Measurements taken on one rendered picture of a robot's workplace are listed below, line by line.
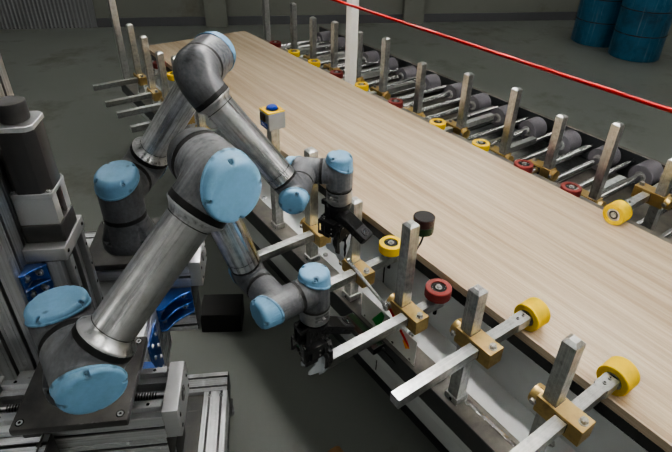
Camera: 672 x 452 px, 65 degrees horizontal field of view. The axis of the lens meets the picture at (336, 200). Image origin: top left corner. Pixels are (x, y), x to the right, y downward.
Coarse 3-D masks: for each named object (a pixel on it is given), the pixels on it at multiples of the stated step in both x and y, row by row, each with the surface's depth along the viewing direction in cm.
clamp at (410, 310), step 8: (392, 296) 160; (392, 304) 159; (408, 304) 157; (400, 312) 156; (408, 312) 154; (416, 312) 154; (424, 312) 154; (408, 320) 154; (416, 320) 152; (424, 320) 153; (408, 328) 155; (416, 328) 152; (424, 328) 155
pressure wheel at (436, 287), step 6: (426, 282) 160; (432, 282) 160; (438, 282) 161; (444, 282) 160; (426, 288) 158; (432, 288) 158; (438, 288) 158; (444, 288) 158; (450, 288) 158; (426, 294) 158; (432, 294) 156; (438, 294) 156; (444, 294) 156; (450, 294) 157; (432, 300) 157; (438, 300) 156; (444, 300) 156
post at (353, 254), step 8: (352, 200) 162; (360, 200) 162; (352, 208) 162; (360, 208) 164; (360, 216) 165; (352, 240) 168; (352, 248) 170; (360, 248) 173; (352, 256) 172; (344, 288) 183; (352, 288) 180
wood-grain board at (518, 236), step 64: (256, 64) 332; (320, 128) 253; (384, 128) 254; (384, 192) 205; (448, 192) 206; (512, 192) 206; (448, 256) 172; (512, 256) 172; (576, 256) 173; (640, 256) 173; (576, 320) 148; (640, 320) 149; (640, 384) 130
